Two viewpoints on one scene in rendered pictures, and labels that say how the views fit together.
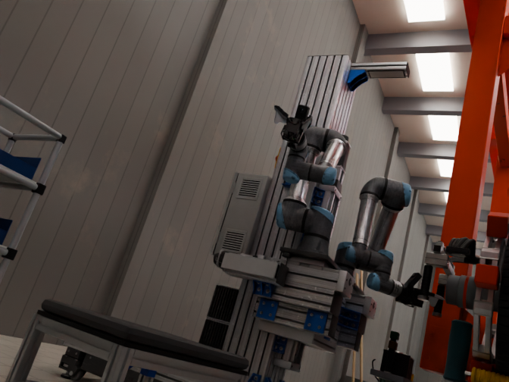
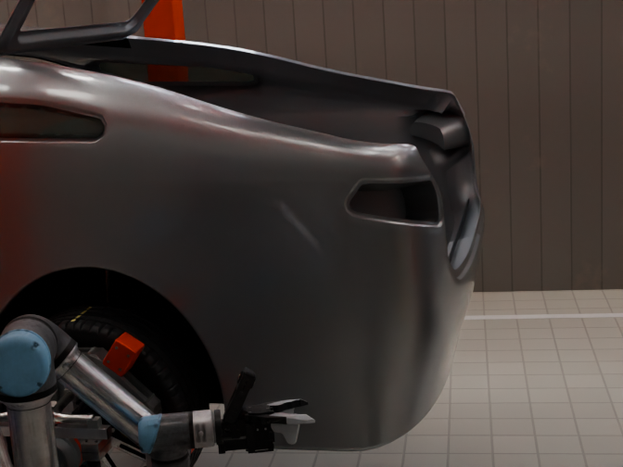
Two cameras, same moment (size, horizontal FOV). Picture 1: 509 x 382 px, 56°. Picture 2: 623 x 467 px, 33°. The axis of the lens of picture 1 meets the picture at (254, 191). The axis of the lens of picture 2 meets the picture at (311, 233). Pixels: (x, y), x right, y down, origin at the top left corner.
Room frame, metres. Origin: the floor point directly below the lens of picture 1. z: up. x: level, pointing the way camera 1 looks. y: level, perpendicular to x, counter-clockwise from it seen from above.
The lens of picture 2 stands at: (2.35, 1.84, 2.06)
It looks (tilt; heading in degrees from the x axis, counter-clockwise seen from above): 13 degrees down; 249
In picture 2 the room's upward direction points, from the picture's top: 4 degrees counter-clockwise
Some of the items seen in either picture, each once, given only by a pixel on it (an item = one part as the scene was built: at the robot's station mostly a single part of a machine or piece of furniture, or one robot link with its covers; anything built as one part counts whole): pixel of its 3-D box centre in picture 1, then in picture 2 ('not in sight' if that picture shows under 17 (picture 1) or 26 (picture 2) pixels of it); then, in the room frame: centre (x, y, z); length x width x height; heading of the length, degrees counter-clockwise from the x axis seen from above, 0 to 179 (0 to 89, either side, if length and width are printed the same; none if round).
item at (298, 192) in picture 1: (302, 176); (35, 456); (2.17, -0.20, 1.19); 0.15 x 0.12 x 0.55; 74
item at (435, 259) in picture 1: (437, 260); (96, 445); (1.96, -0.83, 0.93); 0.09 x 0.05 x 0.05; 56
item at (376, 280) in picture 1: (379, 283); not in sight; (2.20, -0.68, 0.81); 0.11 x 0.08 x 0.09; 101
